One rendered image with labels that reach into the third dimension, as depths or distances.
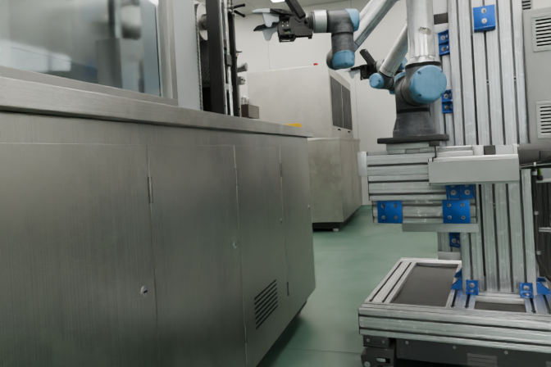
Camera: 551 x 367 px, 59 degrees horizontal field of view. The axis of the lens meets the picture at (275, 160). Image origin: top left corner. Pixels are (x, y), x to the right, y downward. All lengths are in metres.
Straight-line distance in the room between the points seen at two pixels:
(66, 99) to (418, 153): 1.26
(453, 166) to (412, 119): 0.25
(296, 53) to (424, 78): 5.32
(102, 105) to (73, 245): 0.24
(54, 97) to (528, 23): 1.58
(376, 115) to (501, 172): 5.04
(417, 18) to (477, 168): 0.52
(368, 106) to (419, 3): 4.95
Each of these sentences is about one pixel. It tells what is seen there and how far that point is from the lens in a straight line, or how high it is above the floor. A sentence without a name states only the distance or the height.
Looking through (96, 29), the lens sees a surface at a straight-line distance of 1.05.
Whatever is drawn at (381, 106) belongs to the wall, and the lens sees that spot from 6.62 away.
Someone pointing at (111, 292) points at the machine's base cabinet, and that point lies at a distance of 0.96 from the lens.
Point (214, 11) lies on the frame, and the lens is 1.87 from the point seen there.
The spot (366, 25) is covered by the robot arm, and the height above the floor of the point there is 1.22.
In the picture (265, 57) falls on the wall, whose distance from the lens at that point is 7.03.
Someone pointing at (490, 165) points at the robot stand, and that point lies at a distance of 1.65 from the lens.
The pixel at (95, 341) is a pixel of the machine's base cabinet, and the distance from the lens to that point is 0.94.
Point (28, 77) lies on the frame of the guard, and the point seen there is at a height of 0.92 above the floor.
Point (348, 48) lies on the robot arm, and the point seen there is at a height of 1.11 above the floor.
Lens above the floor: 0.78
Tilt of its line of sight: level
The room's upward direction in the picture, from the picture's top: 3 degrees counter-clockwise
